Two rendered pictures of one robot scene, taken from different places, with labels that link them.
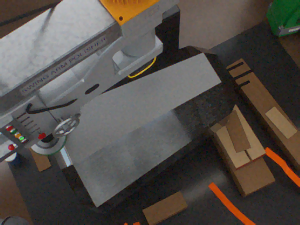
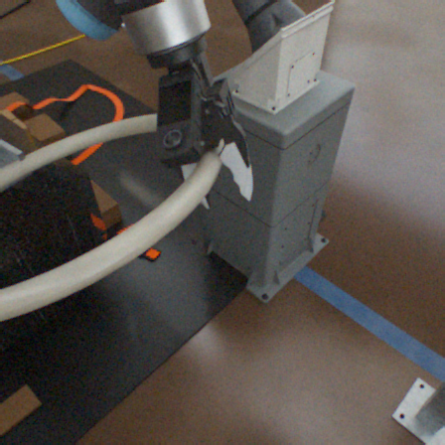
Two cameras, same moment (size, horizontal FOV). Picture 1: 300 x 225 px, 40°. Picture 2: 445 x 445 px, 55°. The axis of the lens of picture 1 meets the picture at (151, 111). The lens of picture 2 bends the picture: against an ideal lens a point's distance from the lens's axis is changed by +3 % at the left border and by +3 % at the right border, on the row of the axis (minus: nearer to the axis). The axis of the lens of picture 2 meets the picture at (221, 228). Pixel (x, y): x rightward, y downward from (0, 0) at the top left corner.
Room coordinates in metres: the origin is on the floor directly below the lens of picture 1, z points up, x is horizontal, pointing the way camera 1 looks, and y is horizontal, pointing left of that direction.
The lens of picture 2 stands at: (0.38, 1.67, 1.61)
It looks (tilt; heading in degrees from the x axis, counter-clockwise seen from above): 48 degrees down; 247
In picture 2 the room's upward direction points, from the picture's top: straight up
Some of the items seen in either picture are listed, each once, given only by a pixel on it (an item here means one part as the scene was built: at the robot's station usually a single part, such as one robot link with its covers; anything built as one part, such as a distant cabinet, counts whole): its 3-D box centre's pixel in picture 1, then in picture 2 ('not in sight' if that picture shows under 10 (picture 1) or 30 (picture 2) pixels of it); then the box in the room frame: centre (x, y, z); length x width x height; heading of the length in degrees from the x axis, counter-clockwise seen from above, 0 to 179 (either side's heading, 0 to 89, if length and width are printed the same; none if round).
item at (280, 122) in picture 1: (280, 122); not in sight; (0.90, -0.95, 0.13); 0.25 x 0.10 x 0.01; 31
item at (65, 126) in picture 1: (62, 121); not in sight; (0.71, 0.44, 1.20); 0.15 x 0.10 x 0.15; 120
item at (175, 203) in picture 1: (164, 208); (93, 202); (0.37, -0.02, 0.07); 0.30 x 0.12 x 0.12; 111
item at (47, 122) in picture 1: (35, 98); not in sight; (0.79, 0.54, 1.32); 0.36 x 0.22 x 0.45; 120
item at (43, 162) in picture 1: (39, 154); (1, 419); (0.89, 0.90, 0.02); 0.25 x 0.10 x 0.01; 23
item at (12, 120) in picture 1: (16, 132); not in sight; (0.61, 0.61, 1.37); 0.08 x 0.03 x 0.28; 120
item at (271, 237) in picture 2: not in sight; (265, 179); (-0.32, 0.51, 0.43); 0.50 x 0.50 x 0.85; 23
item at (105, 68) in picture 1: (92, 66); not in sight; (0.93, 0.26, 1.30); 0.74 x 0.23 x 0.49; 120
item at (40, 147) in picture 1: (47, 136); not in sight; (0.75, 0.60, 0.87); 0.21 x 0.21 x 0.01
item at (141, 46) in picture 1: (135, 30); not in sight; (1.08, 0.04, 1.34); 0.19 x 0.19 x 0.20
